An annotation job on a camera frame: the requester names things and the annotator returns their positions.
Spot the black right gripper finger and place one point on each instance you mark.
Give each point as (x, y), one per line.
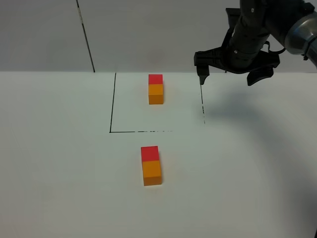
(259, 74)
(203, 72)

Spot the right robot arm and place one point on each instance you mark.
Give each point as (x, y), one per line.
(259, 31)

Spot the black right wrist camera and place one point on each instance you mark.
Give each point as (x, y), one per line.
(233, 16)

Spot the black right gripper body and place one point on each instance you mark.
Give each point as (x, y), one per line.
(230, 59)

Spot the orange template block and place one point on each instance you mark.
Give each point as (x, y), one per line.
(155, 94)

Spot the red template block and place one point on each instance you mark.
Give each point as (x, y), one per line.
(155, 79)

